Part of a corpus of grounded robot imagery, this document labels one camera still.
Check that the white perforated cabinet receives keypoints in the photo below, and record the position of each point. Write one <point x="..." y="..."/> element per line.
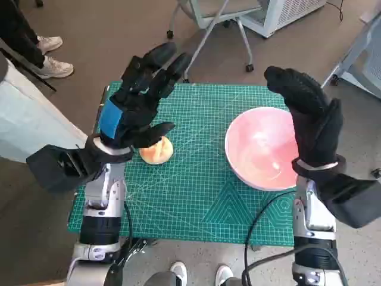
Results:
<point x="294" y="12"/>

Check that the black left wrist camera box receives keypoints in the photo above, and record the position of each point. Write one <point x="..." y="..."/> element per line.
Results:
<point x="53" y="169"/>

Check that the black metal table rail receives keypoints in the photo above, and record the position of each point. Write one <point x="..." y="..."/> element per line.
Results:
<point x="140" y="245"/>

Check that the black caster wheel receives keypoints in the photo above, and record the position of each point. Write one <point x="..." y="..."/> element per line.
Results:
<point x="377" y="173"/>

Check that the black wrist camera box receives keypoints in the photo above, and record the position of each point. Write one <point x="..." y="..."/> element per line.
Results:
<point x="53" y="169"/>
<point x="351" y="202"/>

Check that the white shoe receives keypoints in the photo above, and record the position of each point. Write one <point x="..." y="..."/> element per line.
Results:
<point x="178" y="272"/>
<point x="224" y="274"/>

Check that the grey office chair on casters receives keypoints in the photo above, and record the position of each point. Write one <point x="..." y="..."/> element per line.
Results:
<point x="221" y="7"/>

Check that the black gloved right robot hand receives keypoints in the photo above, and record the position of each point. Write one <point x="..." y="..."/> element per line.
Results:
<point x="315" y="125"/>

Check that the black metal rod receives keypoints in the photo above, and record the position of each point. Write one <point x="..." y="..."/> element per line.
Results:
<point x="47" y="84"/>

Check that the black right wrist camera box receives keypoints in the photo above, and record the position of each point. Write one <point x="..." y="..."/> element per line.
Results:
<point x="351" y="202"/>

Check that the black table edge strip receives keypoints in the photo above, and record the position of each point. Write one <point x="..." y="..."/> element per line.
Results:
<point x="102" y="101"/>

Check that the pink bowl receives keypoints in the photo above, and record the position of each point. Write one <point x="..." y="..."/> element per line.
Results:
<point x="259" y="149"/>

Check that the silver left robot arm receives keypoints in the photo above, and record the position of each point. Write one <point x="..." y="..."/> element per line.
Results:
<point x="101" y="190"/>

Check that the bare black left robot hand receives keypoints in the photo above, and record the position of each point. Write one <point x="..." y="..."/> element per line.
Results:
<point x="134" y="113"/>

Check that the green cutting mat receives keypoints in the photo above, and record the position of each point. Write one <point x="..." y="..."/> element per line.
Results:
<point x="184" y="193"/>

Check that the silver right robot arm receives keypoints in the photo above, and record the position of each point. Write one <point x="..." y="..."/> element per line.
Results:
<point x="312" y="214"/>

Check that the round bread bun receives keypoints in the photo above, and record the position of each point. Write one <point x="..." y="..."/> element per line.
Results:
<point x="157" y="155"/>

